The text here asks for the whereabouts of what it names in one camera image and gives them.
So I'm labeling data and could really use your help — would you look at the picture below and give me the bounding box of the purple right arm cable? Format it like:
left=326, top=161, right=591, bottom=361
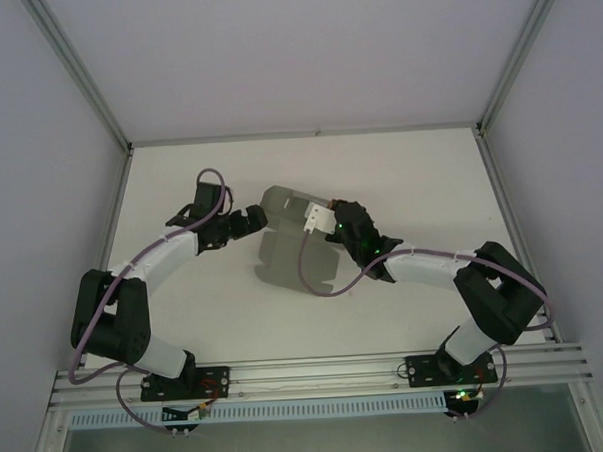
left=299, top=219, right=562, bottom=430

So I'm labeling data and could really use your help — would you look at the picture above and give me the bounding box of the grey metal panel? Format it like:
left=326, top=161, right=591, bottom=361
left=54, top=405, right=593, bottom=452

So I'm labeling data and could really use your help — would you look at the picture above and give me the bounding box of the small wired connector board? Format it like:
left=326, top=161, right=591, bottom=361
left=445, top=385, right=487, bottom=412
left=161, top=399, right=214, bottom=426

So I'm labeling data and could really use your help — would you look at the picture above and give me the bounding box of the aluminium mounting rail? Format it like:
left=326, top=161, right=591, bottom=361
left=45, top=340, right=598, bottom=412

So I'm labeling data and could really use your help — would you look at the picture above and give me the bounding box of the aluminium frame post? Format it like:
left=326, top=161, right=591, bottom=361
left=20, top=0, right=133, bottom=157
left=471, top=0, right=578, bottom=137

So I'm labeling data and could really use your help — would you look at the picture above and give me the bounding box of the aluminium frame bar long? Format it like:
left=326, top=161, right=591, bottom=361
left=126, top=121, right=484, bottom=149

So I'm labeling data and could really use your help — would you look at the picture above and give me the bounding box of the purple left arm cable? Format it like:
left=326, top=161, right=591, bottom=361
left=58, top=166, right=242, bottom=440

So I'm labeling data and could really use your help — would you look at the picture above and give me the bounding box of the white slotted cable duct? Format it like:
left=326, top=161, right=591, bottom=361
left=68, top=392, right=449, bottom=430

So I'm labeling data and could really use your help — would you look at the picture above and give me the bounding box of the aluminium frame side bar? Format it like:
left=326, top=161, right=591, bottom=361
left=475, top=124, right=564, bottom=348
left=12, top=145, right=148, bottom=452

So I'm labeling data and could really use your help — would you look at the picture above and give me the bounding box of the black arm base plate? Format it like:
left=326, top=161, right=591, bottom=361
left=139, top=363, right=233, bottom=402
left=404, top=350, right=500, bottom=389

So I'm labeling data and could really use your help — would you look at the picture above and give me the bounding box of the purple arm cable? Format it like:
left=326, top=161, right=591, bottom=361
left=299, top=219, right=562, bottom=430
left=58, top=166, right=242, bottom=440

